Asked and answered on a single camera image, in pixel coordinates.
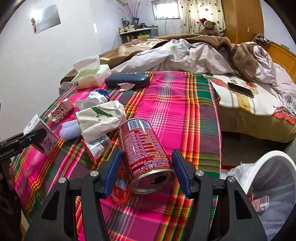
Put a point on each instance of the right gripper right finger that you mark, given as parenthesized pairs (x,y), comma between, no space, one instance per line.
(221,210)

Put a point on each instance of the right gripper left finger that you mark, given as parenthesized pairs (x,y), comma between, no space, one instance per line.
(56,217)

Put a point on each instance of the clear plastic bag red print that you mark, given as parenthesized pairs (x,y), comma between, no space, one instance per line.
(121,192)

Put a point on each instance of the purple white small carton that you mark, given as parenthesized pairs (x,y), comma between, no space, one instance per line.
(46,140)

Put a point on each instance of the clear plastic cup red lid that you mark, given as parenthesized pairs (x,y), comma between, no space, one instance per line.
(97,148)

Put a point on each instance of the red beverage can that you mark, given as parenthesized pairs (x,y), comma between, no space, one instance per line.
(146,162)

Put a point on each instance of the white foam fruit net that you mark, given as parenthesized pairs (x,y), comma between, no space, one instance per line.
(70,130)

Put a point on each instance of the white paper bag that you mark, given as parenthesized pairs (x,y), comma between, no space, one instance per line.
(100,119)

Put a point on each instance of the patterned paper cup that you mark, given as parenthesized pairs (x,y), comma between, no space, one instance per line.
(61,110)

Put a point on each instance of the white yogurt bottle blue cap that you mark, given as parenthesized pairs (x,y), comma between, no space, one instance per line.
(95,97)

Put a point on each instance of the white trash bin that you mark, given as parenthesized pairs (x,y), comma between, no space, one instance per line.
(270,184)

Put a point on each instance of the person left hand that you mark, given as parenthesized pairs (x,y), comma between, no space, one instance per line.
(8,172)

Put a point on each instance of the plaid pink green tablecloth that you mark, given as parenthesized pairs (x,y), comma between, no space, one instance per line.
(182,109)

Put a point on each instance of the floral bed sheet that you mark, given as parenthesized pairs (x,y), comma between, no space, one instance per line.
(263,116)

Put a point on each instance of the white paper scrap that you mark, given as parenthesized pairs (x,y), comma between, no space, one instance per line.
(125,86)

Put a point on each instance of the black smartphone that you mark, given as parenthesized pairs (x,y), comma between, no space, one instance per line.
(240,90)

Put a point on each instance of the green tissue pack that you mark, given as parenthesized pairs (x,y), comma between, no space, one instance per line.
(90,73)

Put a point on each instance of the dark blue glasses case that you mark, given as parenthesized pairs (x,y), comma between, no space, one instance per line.
(138,80)

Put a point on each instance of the light floral duvet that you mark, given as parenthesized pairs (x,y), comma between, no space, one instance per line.
(247,60)

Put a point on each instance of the brown fleece blanket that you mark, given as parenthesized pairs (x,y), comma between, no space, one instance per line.
(126,51)

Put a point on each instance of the cluttered white shelf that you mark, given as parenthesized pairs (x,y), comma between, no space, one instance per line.
(140,33)

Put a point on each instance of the wooden headboard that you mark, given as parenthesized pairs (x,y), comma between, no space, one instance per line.
(280,55)

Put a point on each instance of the brown teddy bear santa hat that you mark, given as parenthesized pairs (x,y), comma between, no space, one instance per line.
(209,28)

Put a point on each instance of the wooden wardrobe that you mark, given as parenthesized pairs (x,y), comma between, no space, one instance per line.
(243,19)

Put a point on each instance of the patterned window curtain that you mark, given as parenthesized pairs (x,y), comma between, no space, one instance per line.
(193,11)

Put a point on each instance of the vase with dry branches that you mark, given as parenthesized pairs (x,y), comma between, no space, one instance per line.
(131,10)

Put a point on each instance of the small window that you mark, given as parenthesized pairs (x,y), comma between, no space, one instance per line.
(165,9)

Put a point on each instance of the silver wall panel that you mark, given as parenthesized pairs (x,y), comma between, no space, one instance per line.
(45,18)

